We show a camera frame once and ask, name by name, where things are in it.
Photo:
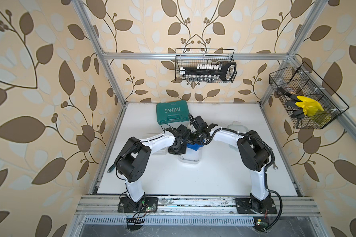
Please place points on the black wire basket wall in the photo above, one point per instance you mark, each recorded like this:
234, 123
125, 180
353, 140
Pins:
190, 57
305, 81

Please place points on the clear lunch box lid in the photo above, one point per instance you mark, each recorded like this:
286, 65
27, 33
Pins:
239, 127

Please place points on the blue cleaning cloth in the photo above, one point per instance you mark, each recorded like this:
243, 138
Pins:
194, 147

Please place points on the black handled pliers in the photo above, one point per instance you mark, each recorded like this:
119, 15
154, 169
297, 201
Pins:
296, 111

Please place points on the yellow rubber glove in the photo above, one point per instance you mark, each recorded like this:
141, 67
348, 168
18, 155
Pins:
309, 106

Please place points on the green plastic tool case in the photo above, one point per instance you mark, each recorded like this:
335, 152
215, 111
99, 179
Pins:
172, 112

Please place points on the black wire basket right wall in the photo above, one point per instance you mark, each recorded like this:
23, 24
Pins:
305, 81

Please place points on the black socket set holder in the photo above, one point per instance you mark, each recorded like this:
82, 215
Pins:
224, 72

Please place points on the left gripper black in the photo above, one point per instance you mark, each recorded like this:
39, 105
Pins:
183, 151

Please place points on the black wire basket back wall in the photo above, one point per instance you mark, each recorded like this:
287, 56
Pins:
190, 57

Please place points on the clear lunch box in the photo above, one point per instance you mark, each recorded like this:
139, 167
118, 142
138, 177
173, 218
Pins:
191, 156
158, 143

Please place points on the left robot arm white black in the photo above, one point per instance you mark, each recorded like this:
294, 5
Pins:
132, 160

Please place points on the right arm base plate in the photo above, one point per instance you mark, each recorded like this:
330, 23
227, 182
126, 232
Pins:
254, 206

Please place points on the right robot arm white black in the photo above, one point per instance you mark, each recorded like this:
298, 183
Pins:
255, 154

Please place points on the aluminium front rail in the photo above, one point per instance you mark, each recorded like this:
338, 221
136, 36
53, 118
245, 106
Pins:
198, 205

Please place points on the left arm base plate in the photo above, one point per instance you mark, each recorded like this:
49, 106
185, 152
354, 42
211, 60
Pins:
138, 204

